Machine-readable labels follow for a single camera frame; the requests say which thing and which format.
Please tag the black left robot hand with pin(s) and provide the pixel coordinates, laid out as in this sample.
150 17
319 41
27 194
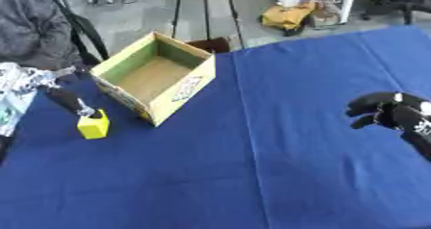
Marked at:
64 98

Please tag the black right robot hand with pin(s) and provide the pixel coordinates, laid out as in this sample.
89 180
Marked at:
404 114

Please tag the yellow block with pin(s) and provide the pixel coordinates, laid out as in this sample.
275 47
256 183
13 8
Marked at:
93 127

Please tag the tan cardboard box green inside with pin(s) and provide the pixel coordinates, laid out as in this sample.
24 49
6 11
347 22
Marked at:
154 79

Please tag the person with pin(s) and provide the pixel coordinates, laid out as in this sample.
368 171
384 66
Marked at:
28 27

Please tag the black office chair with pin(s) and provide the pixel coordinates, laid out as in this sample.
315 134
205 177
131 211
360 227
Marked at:
401 0

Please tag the yellow bag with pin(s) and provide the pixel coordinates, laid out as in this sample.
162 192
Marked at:
286 16

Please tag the dark brown bag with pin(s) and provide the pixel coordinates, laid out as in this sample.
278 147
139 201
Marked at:
210 44

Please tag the black tripod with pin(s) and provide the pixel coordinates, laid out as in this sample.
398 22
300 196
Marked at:
205 11

